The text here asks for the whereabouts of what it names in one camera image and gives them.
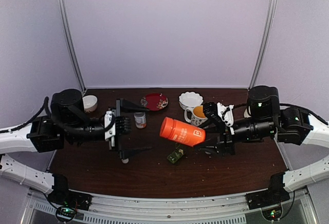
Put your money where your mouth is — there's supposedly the orange pill bottle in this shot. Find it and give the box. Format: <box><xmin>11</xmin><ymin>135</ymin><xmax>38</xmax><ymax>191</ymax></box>
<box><xmin>159</xmin><ymin>117</ymin><xmax>206</xmax><ymax>147</ymax></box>

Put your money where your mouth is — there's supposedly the green pill organizer box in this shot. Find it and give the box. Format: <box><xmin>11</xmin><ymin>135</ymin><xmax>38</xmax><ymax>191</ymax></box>
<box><xmin>167</xmin><ymin>143</ymin><xmax>185</xmax><ymax>164</ymax></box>

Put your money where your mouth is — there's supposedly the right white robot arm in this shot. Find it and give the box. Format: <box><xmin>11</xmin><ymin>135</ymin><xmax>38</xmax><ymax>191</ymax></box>
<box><xmin>194</xmin><ymin>85</ymin><xmax>328</xmax><ymax>155</ymax></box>

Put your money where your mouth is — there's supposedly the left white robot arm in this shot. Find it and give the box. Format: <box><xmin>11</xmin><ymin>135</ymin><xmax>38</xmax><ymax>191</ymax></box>
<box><xmin>1</xmin><ymin>89</ymin><xmax>149</xmax><ymax>206</ymax></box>

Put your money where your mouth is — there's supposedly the small white bottle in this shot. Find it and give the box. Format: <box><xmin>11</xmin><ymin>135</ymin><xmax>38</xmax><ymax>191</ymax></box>
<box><xmin>121</xmin><ymin>159</ymin><xmax>129</xmax><ymax>164</ymax></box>

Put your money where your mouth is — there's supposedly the patterned mug orange inside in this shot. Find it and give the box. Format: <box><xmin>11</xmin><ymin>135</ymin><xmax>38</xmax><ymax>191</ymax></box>
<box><xmin>184</xmin><ymin>105</ymin><xmax>208</xmax><ymax>126</ymax></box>

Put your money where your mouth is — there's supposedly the grey-capped orange label bottle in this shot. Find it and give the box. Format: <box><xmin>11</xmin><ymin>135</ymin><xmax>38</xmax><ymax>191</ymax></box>
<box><xmin>134</xmin><ymin>112</ymin><xmax>147</xmax><ymax>129</ymax></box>

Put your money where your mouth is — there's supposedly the red floral plate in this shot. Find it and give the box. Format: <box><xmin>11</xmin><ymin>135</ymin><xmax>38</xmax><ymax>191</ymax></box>
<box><xmin>140</xmin><ymin>93</ymin><xmax>169</xmax><ymax>111</ymax></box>

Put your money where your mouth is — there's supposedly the small white bowl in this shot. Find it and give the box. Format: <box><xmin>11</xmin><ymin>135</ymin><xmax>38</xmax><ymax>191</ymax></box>
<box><xmin>82</xmin><ymin>95</ymin><xmax>98</xmax><ymax>113</ymax></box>

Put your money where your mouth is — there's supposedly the cream ribbed mug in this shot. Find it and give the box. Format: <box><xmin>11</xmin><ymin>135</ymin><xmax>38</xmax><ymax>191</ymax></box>
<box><xmin>244</xmin><ymin>109</ymin><xmax>251</xmax><ymax>118</ymax></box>

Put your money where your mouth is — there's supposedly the white scalloped bowl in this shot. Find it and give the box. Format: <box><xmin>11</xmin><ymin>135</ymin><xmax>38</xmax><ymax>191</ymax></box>
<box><xmin>178</xmin><ymin>91</ymin><xmax>204</xmax><ymax>110</ymax></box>

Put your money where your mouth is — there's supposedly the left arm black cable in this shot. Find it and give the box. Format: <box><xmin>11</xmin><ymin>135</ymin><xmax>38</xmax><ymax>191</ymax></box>
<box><xmin>0</xmin><ymin>96</ymin><xmax>115</xmax><ymax>135</ymax></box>

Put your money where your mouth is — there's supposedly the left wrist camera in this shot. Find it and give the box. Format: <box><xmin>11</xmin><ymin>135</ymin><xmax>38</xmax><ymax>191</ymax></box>
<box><xmin>104</xmin><ymin>112</ymin><xmax>132</xmax><ymax>141</ymax></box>

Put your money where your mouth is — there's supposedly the front aluminium rail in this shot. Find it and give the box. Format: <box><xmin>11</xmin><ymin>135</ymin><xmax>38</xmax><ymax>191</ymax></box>
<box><xmin>18</xmin><ymin>188</ymin><xmax>320</xmax><ymax>223</ymax></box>

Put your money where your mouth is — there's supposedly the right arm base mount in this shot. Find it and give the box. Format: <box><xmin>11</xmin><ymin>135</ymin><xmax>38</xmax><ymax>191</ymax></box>
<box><xmin>246</xmin><ymin>189</ymin><xmax>290</xmax><ymax>210</ymax></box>

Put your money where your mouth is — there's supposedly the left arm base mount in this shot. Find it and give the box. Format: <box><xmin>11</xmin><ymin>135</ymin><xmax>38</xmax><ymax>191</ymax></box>
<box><xmin>47</xmin><ymin>190</ymin><xmax>92</xmax><ymax>211</ymax></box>

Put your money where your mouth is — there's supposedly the left aluminium frame post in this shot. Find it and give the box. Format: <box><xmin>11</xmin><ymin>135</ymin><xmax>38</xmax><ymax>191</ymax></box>
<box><xmin>58</xmin><ymin>0</ymin><xmax>87</xmax><ymax>93</ymax></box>

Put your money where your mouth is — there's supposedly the aluminium frame post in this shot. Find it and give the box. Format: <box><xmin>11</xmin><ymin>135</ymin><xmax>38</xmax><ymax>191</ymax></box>
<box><xmin>248</xmin><ymin>0</ymin><xmax>278</xmax><ymax>89</ymax></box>
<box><xmin>58</xmin><ymin>0</ymin><xmax>87</xmax><ymax>93</ymax></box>

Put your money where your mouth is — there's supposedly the right aluminium frame post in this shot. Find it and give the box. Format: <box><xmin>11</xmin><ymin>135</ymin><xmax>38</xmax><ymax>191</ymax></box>
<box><xmin>248</xmin><ymin>0</ymin><xmax>278</xmax><ymax>89</ymax></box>

